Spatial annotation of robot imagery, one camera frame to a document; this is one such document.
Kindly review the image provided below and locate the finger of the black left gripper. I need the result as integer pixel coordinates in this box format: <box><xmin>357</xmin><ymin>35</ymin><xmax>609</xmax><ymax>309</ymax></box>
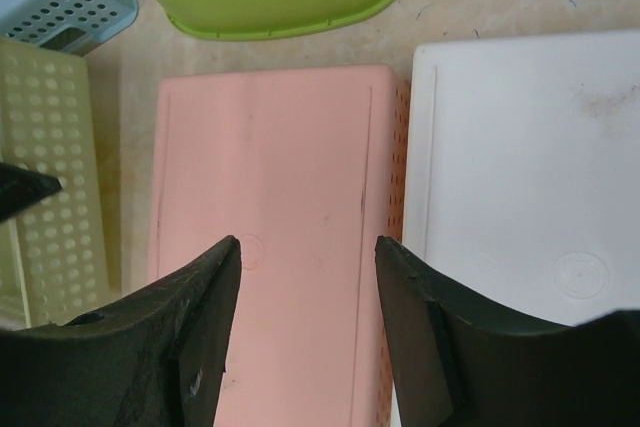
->
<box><xmin>0</xmin><ymin>162</ymin><xmax>62</xmax><ymax>221</ymax></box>

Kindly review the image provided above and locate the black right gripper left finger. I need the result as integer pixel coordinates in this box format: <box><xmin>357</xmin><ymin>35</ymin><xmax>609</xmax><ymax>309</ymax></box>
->
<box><xmin>1</xmin><ymin>236</ymin><xmax>242</xmax><ymax>426</ymax></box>

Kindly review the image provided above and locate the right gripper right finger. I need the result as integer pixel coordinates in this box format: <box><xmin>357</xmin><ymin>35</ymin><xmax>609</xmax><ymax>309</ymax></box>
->
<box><xmin>375</xmin><ymin>237</ymin><xmax>639</xmax><ymax>426</ymax></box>

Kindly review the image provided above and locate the light green perforated basket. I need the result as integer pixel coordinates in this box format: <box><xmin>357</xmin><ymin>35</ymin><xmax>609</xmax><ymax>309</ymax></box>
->
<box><xmin>1</xmin><ymin>39</ymin><xmax>111</xmax><ymax>330</ymax></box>

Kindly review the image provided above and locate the white perforated basket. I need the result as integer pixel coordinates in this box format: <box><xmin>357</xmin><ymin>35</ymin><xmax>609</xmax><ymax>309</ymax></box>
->
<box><xmin>397</xmin><ymin>30</ymin><xmax>639</xmax><ymax>326</ymax></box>

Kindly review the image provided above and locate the pink perforated basket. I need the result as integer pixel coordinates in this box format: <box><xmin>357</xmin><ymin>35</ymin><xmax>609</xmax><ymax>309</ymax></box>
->
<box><xmin>148</xmin><ymin>65</ymin><xmax>410</xmax><ymax>426</ymax></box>

